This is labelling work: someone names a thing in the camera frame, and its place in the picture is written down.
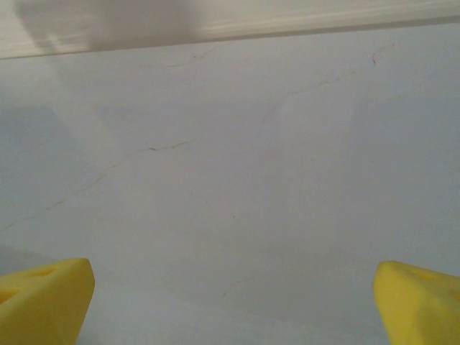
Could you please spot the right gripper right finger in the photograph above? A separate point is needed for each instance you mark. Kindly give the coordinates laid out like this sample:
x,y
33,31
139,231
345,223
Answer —
x,y
420,309

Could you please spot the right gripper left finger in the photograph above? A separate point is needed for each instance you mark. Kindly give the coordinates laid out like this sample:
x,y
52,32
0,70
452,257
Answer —
x,y
43,305

